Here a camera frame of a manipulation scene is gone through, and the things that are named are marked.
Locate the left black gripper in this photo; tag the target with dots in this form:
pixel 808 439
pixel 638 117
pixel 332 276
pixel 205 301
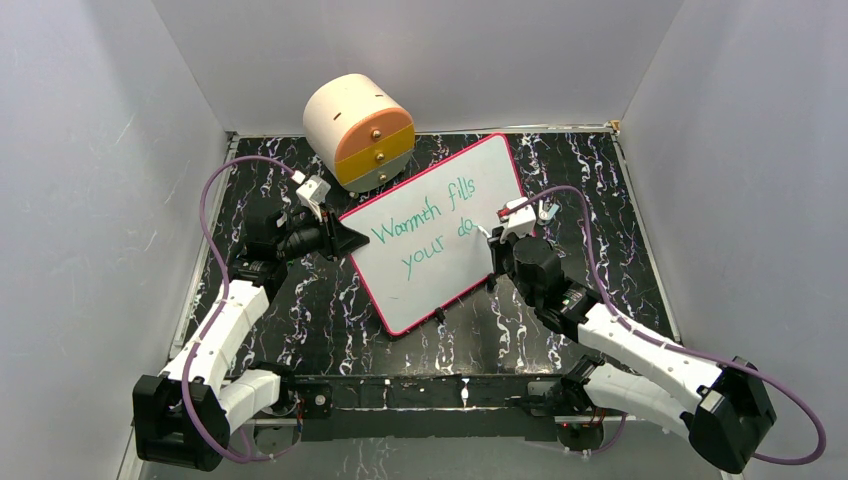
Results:
pixel 338 240

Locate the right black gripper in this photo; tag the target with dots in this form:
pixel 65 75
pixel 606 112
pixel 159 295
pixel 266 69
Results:
pixel 499 248

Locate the pink framed whiteboard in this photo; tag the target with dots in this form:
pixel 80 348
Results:
pixel 424 250

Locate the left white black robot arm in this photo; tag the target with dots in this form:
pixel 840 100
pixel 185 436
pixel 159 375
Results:
pixel 186 414

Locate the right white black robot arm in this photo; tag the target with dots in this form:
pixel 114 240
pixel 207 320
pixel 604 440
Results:
pixel 720 407

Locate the black whiteboard foot clip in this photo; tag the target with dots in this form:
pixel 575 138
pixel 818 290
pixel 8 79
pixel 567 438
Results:
pixel 491 283
pixel 439 316

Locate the cream cylindrical drawer box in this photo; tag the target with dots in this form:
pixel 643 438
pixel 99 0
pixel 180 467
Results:
pixel 361 134

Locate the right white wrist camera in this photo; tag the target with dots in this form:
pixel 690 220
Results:
pixel 516 217

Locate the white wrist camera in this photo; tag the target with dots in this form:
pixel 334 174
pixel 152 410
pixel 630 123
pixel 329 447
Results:
pixel 312 193
pixel 516 217

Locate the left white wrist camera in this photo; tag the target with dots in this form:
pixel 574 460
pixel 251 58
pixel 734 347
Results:
pixel 312 193

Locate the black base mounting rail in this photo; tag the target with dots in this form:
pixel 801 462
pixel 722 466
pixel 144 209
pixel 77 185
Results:
pixel 528 407

